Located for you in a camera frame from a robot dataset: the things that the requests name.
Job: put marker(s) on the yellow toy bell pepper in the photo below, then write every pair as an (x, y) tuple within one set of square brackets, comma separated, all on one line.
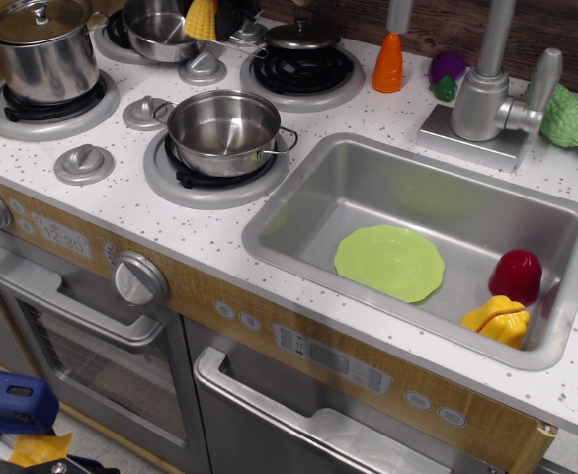
[(501, 319)]

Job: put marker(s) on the green toy lettuce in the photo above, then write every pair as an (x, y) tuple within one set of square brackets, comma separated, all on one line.
[(560, 122)]

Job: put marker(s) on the front right stove burner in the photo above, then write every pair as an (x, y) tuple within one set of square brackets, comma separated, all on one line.
[(160, 175)]

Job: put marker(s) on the grey cylinder above carrot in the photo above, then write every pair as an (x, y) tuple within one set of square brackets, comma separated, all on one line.
[(399, 15)]

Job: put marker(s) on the purple toy eggplant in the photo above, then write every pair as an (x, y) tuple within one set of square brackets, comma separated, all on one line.
[(446, 68)]

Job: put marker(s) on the steel saucepan on back burner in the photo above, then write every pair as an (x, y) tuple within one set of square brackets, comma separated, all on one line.
[(156, 31)]

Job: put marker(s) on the silver stove knob front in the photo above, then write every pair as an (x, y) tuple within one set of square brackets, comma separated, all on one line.
[(84, 165)]

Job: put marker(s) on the silver stove knob middle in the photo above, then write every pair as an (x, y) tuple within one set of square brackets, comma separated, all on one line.
[(147, 114)]

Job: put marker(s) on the back right stove burner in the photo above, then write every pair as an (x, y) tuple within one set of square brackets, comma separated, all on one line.
[(304, 80)]

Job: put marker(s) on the dishwasher door with handle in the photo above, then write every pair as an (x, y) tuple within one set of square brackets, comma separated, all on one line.
[(261, 416)]

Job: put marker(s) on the red plastic cup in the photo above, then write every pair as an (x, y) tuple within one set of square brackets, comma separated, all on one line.
[(517, 275)]

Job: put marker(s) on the blue clamp tool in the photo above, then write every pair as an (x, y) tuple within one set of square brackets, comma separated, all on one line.
[(28, 406)]

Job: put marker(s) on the tall steel pot with lid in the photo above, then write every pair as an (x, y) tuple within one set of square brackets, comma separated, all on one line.
[(46, 52)]

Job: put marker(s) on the steel pan on front burner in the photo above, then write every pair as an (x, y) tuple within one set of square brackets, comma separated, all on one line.
[(225, 133)]

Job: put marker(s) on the silver stove knob back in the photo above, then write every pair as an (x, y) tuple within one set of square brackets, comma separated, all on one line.
[(251, 33)]

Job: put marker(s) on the green plastic plate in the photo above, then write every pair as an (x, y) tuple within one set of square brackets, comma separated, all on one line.
[(393, 260)]

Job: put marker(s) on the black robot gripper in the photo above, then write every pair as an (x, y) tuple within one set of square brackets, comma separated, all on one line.
[(230, 16)]

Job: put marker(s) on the stove burner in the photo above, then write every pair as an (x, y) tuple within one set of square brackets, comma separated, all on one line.
[(113, 42), (55, 122), (304, 80), (160, 175)]

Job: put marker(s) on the front left stove burner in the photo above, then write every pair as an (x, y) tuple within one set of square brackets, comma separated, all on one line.
[(55, 122)]

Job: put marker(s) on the silver toy faucet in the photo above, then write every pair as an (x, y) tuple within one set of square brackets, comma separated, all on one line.
[(486, 125)]

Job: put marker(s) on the yellow tape piece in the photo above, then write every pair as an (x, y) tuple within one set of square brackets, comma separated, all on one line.
[(34, 449)]

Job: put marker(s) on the dark pot lid with knob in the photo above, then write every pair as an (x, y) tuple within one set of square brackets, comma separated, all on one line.
[(301, 34)]

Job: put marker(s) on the orange toy carrot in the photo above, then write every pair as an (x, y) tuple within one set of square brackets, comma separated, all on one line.
[(388, 71)]

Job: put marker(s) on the yellow toy corn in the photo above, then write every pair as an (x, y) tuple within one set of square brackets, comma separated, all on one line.
[(200, 21)]

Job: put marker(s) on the silver sink basin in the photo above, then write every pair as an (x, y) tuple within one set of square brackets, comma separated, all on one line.
[(348, 182)]

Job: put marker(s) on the silver oven dial right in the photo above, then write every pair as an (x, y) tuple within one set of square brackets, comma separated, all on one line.
[(136, 280)]

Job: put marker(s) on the oven door with handle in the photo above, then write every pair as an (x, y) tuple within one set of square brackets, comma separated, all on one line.
[(124, 369)]

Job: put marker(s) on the back left stove burner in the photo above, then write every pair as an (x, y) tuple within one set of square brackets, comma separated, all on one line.
[(113, 42)]

